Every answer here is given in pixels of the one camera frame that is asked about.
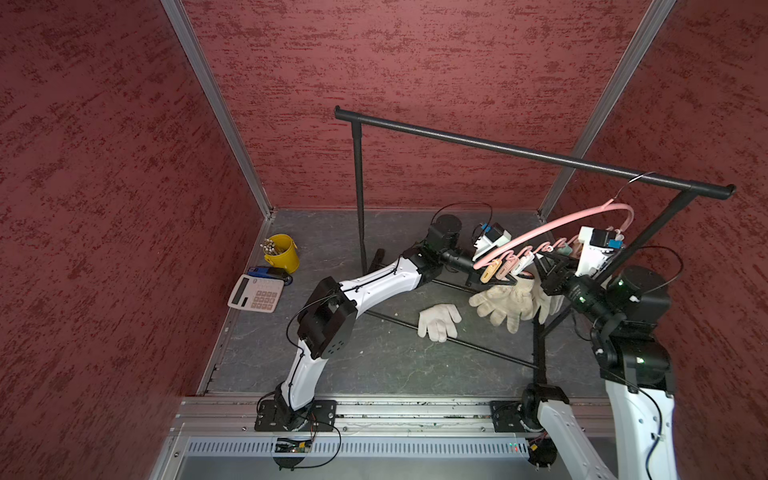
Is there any right controller board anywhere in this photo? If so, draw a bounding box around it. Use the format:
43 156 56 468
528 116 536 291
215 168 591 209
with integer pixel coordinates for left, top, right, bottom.
528 437 558 470

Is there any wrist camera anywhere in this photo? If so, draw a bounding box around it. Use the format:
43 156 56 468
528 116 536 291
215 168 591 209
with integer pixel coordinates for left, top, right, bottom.
473 223 512 261
575 226 624 277

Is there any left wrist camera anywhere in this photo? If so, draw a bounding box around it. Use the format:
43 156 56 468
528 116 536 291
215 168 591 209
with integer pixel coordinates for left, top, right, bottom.
473 223 512 261

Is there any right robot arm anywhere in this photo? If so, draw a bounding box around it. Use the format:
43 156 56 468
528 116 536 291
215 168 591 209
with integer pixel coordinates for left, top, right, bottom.
518 253 678 479

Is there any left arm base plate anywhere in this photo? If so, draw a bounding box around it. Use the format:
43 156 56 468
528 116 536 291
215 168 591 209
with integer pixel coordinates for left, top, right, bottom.
253 398 338 433

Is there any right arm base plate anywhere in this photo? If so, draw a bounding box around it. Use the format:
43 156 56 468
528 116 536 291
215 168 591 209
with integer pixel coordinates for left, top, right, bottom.
490 400 551 435

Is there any white work glove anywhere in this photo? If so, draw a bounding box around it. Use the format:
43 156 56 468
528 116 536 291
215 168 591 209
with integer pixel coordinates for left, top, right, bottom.
532 280 564 324

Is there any left controller board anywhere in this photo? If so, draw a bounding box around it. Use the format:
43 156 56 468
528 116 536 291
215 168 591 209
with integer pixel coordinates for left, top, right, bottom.
274 437 313 455

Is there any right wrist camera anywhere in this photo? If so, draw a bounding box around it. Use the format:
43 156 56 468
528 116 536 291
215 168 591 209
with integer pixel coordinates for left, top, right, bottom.
575 226 624 277

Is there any pink calculator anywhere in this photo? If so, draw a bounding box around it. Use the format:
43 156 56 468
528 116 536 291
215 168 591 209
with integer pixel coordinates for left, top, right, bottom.
227 275 284 313

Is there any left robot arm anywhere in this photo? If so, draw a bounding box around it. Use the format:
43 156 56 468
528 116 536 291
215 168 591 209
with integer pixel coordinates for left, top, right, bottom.
270 214 473 431

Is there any black clothes rack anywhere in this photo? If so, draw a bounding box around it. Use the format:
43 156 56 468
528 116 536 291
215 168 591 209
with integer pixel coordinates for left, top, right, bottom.
333 106 737 385

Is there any yellow cup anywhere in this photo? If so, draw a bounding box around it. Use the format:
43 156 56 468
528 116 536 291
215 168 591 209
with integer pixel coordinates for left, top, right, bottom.
260 234 300 274

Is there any controller board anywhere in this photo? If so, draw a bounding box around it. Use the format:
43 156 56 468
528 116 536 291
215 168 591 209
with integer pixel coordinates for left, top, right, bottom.
274 437 313 455
528 437 558 470

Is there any pink clip hanger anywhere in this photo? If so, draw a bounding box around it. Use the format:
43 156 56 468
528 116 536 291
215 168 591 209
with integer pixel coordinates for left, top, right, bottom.
472 171 652 284

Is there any blue stapler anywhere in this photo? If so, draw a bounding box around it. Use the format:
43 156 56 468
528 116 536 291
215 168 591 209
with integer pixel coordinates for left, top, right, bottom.
246 266 293 285

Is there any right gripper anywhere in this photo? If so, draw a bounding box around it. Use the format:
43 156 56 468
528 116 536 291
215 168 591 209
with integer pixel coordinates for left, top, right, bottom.
528 244 617 322

